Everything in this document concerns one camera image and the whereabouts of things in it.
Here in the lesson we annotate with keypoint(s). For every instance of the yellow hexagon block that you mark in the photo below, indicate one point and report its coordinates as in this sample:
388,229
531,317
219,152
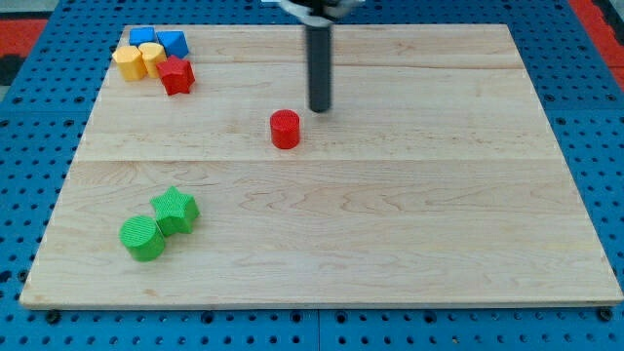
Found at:
130,63

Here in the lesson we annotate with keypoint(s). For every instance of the blue triangle block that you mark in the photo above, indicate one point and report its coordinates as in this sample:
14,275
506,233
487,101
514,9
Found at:
174,43

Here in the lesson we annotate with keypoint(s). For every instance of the yellow rounded block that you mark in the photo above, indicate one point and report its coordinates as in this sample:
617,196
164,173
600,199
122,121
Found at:
152,54

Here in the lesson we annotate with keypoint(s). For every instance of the blue cube block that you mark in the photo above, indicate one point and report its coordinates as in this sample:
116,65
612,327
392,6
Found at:
140,35

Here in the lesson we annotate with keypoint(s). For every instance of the red star block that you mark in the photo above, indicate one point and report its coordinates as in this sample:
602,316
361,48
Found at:
176,75

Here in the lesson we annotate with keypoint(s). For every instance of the green cylinder block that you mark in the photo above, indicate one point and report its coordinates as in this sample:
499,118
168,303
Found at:
142,238

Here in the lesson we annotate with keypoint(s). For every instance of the wooden board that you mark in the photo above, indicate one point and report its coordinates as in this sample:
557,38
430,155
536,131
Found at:
435,181

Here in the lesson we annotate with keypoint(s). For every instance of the green star block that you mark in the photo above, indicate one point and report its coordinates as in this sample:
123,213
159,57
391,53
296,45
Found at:
175,211

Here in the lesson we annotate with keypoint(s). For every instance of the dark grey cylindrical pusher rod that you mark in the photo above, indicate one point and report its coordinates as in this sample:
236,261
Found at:
318,42

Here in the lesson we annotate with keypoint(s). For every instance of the red cylinder block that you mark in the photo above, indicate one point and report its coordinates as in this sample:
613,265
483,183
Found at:
285,129

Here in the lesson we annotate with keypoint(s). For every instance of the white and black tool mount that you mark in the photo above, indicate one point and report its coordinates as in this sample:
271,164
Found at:
319,12

